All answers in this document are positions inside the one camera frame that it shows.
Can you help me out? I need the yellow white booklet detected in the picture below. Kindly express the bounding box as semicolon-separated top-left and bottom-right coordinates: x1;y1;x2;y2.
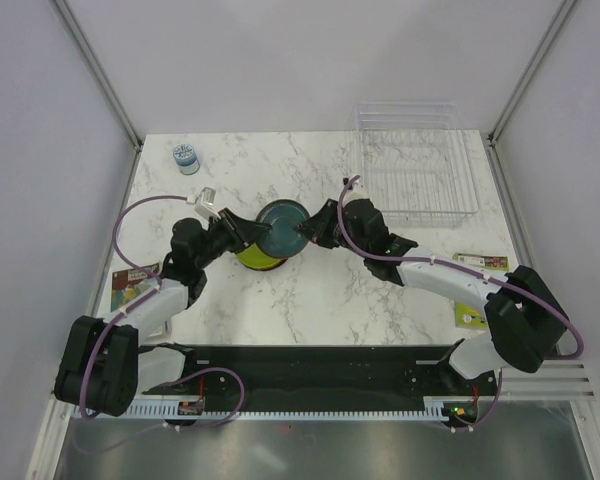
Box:
110;262;161;311

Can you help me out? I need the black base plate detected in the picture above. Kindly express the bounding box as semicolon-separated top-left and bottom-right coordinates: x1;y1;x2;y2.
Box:
151;345;496;408

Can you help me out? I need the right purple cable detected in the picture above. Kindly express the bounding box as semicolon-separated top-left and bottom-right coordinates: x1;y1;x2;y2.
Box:
338;174;585;434

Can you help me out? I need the white wire dish rack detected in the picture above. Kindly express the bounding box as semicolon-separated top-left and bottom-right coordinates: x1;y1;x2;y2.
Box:
352;101;480;228

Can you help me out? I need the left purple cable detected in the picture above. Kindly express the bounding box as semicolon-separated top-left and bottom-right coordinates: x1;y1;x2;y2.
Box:
78;194;246;454

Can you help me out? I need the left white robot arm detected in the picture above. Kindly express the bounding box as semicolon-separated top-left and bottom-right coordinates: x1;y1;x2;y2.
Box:
54;209;271;419

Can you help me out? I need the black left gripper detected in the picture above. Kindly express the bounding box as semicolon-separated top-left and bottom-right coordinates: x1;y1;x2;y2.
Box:
195;207;271;269

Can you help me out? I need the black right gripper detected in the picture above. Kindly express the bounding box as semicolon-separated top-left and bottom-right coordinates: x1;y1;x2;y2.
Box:
294;198;368;259

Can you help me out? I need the white slotted cable duct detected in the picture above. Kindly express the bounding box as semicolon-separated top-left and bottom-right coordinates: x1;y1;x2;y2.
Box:
72;394;594;421

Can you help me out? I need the aluminium frame rail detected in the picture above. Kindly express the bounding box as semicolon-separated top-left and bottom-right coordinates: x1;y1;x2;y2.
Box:
49;357;599;401

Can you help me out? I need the blue white round jar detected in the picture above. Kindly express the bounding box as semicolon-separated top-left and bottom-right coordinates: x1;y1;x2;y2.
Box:
172;143;200;175

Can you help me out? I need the lime green plate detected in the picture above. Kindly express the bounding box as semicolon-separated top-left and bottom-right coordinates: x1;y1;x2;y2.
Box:
236;244;274;266

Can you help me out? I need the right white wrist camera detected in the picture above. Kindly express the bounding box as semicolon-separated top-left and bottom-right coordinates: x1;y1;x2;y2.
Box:
342;176;369;205

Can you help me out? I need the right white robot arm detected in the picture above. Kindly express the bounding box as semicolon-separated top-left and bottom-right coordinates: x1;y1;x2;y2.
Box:
295;199;569;394

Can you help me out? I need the dark green plate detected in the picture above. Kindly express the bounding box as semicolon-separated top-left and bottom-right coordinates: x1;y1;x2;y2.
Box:
256;199;310;259

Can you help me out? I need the yellow patterned plate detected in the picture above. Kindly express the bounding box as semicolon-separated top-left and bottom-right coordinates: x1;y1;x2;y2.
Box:
242;257;286;272

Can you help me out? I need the green printed booklet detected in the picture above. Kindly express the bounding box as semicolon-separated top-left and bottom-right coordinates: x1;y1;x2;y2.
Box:
452;252;510;329

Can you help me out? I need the purple cable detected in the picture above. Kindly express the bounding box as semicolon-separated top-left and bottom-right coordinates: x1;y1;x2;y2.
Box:
338;174;585;434
78;194;246;454

